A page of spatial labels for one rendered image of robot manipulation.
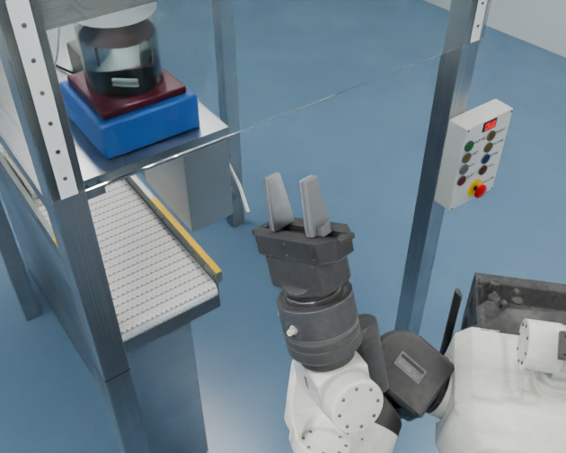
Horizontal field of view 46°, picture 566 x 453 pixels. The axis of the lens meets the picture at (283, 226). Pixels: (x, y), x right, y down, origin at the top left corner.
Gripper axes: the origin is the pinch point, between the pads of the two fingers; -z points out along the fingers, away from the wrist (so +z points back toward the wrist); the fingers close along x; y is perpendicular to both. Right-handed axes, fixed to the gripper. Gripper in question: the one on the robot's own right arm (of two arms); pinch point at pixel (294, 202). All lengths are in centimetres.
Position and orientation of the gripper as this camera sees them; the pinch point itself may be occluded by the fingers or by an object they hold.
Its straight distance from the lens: 72.3
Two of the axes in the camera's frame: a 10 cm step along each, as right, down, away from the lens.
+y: -6.7, 3.9, -6.3
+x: 7.2, 1.0, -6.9
